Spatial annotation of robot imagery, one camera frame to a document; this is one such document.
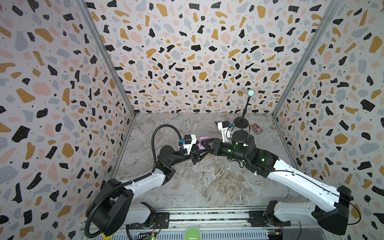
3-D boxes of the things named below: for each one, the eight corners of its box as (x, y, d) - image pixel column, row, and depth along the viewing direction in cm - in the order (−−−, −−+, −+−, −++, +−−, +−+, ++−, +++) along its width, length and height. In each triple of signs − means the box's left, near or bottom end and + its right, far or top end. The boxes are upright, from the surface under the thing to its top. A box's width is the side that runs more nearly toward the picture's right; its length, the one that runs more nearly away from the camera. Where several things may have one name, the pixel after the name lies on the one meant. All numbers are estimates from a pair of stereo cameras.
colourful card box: (256, 134, 113) (257, 132, 111) (249, 126, 118) (249, 124, 116) (261, 132, 114) (262, 130, 112) (254, 124, 119) (255, 122, 118)
